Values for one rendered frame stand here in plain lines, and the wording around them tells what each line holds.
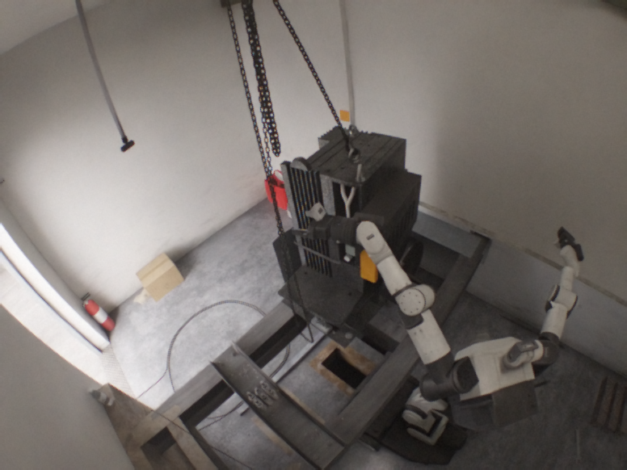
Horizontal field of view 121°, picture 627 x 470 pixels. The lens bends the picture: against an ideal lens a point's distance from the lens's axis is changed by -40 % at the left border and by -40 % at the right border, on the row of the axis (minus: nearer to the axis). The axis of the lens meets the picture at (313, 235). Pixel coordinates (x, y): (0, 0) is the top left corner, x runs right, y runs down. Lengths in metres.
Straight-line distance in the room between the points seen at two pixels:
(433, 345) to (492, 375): 0.24
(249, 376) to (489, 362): 1.29
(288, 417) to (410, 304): 1.03
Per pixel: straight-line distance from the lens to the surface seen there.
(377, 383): 1.69
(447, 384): 0.91
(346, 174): 1.24
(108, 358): 3.41
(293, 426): 1.65
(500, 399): 1.01
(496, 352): 1.04
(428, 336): 0.88
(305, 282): 1.75
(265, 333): 1.90
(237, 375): 1.82
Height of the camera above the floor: 2.26
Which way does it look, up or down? 42 degrees down
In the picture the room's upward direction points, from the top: 10 degrees counter-clockwise
